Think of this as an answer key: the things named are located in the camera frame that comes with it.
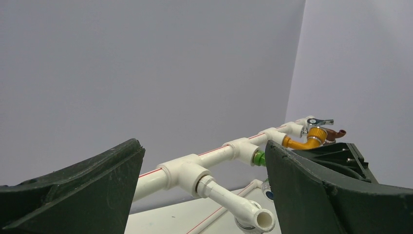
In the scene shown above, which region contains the chrome metal faucet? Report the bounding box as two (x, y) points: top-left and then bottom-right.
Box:
(300, 117), (334, 137)

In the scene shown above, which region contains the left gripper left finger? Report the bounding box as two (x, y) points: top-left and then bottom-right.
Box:
(0, 138), (145, 234)

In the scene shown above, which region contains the orange plastic faucet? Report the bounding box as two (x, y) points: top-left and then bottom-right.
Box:
(282, 127), (328, 150)

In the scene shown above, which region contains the brown plastic faucet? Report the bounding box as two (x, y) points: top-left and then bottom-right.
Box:
(324, 128), (347, 145)

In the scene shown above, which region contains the white plastic faucet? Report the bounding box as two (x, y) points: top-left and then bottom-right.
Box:
(196, 175), (276, 234)

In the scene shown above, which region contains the white PVC pipe frame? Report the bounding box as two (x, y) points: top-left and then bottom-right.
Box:
(127, 115), (315, 234)

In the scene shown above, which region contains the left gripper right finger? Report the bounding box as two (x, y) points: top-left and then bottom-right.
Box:
(265, 140), (413, 234)

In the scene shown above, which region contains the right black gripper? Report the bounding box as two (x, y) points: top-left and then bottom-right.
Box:
(293, 142), (378, 183)

